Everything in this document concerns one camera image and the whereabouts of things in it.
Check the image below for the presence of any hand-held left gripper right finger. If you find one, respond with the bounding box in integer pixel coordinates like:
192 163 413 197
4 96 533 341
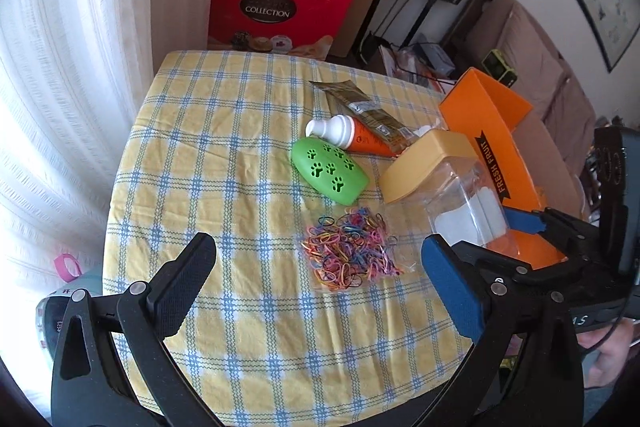
421 233 586 427

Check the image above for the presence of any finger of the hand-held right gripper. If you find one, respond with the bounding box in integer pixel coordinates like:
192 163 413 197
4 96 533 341
502 206 608 254
467 244 616 295

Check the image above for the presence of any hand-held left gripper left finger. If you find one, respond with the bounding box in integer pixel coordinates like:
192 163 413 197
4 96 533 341
50 232 236 427

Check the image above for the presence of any orange cardboard box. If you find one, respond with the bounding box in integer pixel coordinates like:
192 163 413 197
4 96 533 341
439 67 568 270

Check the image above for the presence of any bag of colourful rubber bands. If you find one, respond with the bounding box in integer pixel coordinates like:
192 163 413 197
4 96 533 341
299 206 416 293

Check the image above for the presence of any clear container with yellow lid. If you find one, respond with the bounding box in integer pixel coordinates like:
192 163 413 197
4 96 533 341
380 129 511 250

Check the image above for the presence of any orange tube with white cap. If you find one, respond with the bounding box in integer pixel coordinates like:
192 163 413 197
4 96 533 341
305 114 401 158

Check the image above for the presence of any green paw-print case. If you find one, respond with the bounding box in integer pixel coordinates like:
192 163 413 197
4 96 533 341
291 136 371 206

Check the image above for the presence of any gold sachet packet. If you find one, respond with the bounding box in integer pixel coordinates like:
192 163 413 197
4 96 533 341
308 79 416 142

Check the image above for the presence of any person's right hand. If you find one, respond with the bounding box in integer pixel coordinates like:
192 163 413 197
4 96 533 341
585 319 640 388

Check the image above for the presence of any beige sofa cushion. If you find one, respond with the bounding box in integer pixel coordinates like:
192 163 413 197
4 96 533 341
467 0 571 108
545 57 597 178

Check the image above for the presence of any pink plastic item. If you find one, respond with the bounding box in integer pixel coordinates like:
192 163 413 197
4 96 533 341
54 253 83 282

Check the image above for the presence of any green black device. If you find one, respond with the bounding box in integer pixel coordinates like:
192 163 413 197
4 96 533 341
482 49 518 88

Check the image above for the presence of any yellow blue checked tablecloth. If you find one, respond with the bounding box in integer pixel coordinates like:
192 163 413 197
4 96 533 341
100 51 501 400

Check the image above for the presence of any dark wooden sofa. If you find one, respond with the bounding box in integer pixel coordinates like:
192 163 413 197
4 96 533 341
445 0 601 188

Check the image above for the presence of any black speaker stand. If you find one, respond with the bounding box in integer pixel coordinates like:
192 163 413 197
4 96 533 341
400 0 441 50
355 0 401 52

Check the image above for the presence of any white curtain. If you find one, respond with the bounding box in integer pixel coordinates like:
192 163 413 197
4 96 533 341
0 0 236 358

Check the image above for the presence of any red gift bag with oval label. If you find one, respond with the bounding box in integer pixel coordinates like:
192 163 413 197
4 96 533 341
207 0 357 58

